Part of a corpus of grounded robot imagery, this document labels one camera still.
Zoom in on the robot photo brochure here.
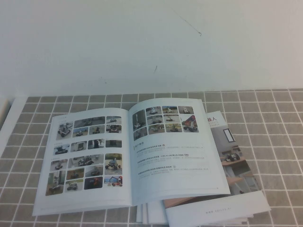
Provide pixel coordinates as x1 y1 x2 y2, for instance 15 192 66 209
32 98 232 216

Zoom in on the white brochure with orange mark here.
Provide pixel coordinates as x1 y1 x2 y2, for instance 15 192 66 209
146 200 168 225

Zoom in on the classroom cover robot brochure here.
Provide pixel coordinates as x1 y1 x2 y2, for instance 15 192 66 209
163 110 272 225

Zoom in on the grey white checked tablecloth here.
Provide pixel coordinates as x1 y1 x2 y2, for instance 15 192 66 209
0 88 303 227

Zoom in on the beige board edge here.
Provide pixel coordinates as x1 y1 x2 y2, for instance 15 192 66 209
0 98 10 129

